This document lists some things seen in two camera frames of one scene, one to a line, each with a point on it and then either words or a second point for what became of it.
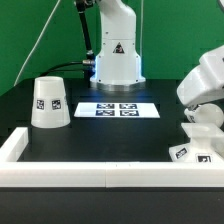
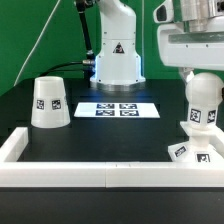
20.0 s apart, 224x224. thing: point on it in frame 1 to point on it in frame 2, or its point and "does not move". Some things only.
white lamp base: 206,144 does not move
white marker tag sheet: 116,110 does not move
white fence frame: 101,174 does not move
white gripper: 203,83 to 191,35
